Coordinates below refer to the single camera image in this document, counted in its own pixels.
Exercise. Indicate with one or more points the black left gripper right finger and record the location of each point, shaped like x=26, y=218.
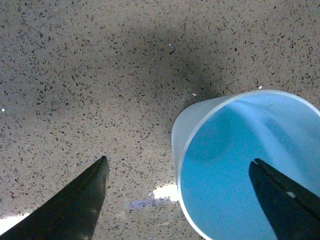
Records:
x=292, y=210

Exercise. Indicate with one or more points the blue cup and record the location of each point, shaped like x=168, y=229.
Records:
x=213, y=144

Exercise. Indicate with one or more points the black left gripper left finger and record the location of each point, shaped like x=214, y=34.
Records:
x=72, y=213

